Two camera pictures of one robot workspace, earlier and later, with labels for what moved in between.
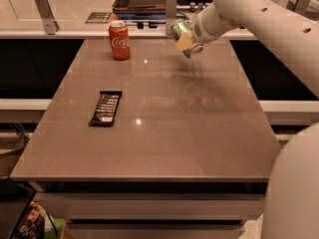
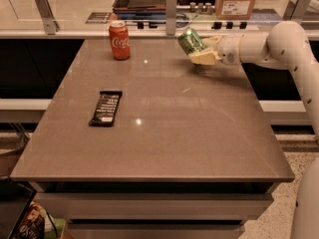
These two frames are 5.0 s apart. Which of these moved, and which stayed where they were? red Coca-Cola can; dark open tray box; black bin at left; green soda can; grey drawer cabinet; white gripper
Moved: white gripper; green soda can
Stayed: dark open tray box; grey drawer cabinet; red Coca-Cola can; black bin at left
